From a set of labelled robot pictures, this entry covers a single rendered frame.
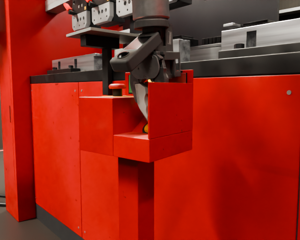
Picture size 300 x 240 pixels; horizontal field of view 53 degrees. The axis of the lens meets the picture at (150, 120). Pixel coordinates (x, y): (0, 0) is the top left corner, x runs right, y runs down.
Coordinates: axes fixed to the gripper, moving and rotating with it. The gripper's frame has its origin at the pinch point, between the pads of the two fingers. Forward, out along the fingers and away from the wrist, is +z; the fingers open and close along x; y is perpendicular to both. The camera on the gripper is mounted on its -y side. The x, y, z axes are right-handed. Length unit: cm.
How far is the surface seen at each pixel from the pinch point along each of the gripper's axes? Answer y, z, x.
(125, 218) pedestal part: -3.4, 22.5, 6.0
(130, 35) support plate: 37, -23, 36
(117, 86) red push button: -0.3, -7.1, 8.4
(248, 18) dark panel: 96, -31, 14
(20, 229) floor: 29, 76, 121
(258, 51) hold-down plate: 29.5, -13.5, -12.9
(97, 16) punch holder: 51, -36, 68
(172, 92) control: 1.5, -5.7, -4.9
